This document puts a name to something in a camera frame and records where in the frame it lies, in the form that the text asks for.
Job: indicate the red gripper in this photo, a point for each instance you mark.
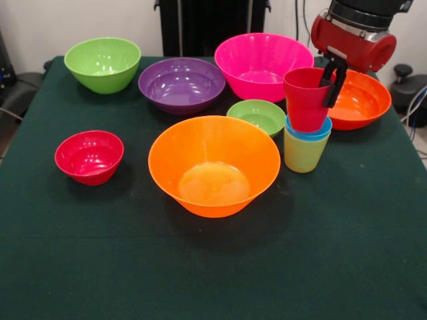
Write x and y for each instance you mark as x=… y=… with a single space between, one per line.
x=352 y=48

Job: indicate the red cup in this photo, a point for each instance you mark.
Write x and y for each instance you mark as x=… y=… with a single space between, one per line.
x=305 y=106

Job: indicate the blue cup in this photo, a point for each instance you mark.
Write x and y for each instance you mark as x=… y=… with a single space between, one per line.
x=315 y=135

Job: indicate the small red bowl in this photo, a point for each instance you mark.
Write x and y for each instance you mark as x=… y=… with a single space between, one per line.
x=88 y=160

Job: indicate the red-orange bowl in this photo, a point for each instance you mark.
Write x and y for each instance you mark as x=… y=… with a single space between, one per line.
x=363 y=103

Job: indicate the pink bowl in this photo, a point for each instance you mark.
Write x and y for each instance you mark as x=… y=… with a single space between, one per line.
x=257 y=63

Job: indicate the yellow cup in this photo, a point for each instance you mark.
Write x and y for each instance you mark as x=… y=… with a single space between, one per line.
x=303 y=156

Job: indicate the small green bowl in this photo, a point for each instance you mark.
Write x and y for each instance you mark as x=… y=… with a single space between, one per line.
x=257 y=115

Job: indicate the black equipment with knob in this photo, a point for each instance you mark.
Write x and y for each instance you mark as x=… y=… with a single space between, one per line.
x=412 y=91

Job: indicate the large orange bowl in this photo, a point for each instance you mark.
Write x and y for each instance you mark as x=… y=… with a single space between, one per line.
x=213 y=156

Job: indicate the purple bowl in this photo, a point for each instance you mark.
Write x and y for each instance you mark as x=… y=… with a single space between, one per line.
x=181 y=86

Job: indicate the large green bowl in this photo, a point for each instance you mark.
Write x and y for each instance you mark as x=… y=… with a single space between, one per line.
x=100 y=56

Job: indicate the black table clamp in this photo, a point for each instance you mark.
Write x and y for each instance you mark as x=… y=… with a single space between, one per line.
x=48 y=65

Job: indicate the dark green tablecloth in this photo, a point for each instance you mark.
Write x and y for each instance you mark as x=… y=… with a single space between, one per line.
x=100 y=260

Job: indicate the black electronics box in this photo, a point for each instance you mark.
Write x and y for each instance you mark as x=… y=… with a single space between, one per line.
x=6 y=73

